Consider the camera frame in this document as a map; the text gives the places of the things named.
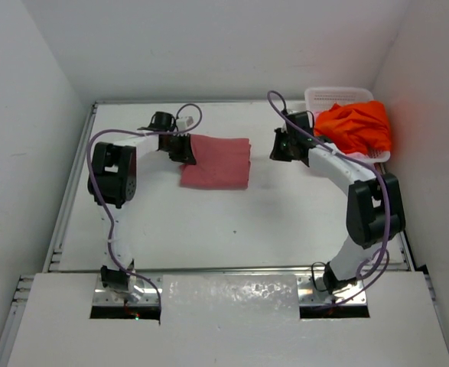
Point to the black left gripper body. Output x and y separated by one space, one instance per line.
174 147

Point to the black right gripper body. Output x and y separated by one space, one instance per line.
282 148

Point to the pink red t-shirt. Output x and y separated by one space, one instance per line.
221 164

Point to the orange t-shirt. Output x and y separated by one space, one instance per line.
356 128

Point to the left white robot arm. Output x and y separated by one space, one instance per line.
111 158

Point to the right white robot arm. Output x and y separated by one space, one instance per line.
375 211

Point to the white plastic basket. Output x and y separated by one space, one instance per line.
319 99

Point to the white front cover panel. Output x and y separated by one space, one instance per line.
219 320

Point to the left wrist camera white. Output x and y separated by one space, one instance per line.
184 123

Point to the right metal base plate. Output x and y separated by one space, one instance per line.
316 303

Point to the metal base plate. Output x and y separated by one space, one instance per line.
121 296
316 303

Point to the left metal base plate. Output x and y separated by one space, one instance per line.
121 296

